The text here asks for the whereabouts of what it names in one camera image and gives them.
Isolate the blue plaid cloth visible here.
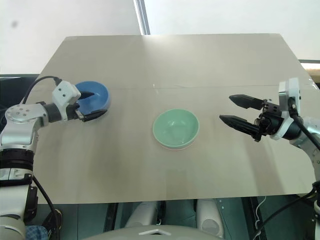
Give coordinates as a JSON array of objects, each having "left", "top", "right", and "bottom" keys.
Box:
[{"left": 25, "top": 224, "right": 49, "bottom": 240}]

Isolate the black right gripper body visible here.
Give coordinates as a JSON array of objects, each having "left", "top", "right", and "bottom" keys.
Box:
[{"left": 252, "top": 99, "right": 286, "bottom": 142}]

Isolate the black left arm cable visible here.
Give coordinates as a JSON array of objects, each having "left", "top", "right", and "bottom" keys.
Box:
[{"left": 22, "top": 75, "right": 62, "bottom": 105}]

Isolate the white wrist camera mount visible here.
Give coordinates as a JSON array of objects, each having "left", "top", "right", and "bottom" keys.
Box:
[
  {"left": 270, "top": 77, "right": 304, "bottom": 141},
  {"left": 51, "top": 80, "right": 82, "bottom": 123}
]

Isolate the grey window frame post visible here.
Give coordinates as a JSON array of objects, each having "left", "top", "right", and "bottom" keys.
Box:
[{"left": 133, "top": 0, "right": 151, "bottom": 36}]

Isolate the grey robot torso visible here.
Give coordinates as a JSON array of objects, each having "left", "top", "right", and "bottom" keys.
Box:
[{"left": 81, "top": 224, "right": 227, "bottom": 240}]

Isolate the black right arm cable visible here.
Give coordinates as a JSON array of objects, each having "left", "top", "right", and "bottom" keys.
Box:
[{"left": 287, "top": 96, "right": 320, "bottom": 152}]

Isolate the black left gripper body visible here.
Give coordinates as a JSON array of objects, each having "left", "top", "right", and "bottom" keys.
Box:
[{"left": 66, "top": 99, "right": 88, "bottom": 123}]

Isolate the white robot leg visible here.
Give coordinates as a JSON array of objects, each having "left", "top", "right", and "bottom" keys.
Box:
[
  {"left": 126, "top": 200, "right": 161, "bottom": 228},
  {"left": 195, "top": 198, "right": 225, "bottom": 239}
]

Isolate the green bowl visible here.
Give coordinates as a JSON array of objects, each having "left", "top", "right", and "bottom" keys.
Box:
[{"left": 152, "top": 108, "right": 201, "bottom": 149}]

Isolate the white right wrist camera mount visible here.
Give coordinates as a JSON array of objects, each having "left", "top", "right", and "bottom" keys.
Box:
[{"left": 270, "top": 77, "right": 304, "bottom": 141}]

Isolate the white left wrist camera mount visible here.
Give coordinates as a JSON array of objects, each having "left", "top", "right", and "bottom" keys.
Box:
[{"left": 51, "top": 80, "right": 82, "bottom": 123}]

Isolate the black table leg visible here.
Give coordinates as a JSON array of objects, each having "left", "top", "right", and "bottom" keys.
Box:
[{"left": 102, "top": 202, "right": 119, "bottom": 234}]

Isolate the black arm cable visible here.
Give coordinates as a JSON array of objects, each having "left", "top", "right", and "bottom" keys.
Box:
[
  {"left": 22, "top": 75, "right": 62, "bottom": 105},
  {"left": 287, "top": 96, "right": 320, "bottom": 152}
]

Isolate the blue bowl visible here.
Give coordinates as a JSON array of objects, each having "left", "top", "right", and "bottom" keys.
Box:
[{"left": 74, "top": 80, "right": 112, "bottom": 116}]

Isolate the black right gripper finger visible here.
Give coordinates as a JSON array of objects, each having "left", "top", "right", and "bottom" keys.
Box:
[
  {"left": 229, "top": 94, "right": 264, "bottom": 111},
  {"left": 218, "top": 114, "right": 261, "bottom": 143}
]

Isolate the thin white cable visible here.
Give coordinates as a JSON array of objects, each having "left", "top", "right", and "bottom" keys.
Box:
[{"left": 252, "top": 196, "right": 267, "bottom": 240}]

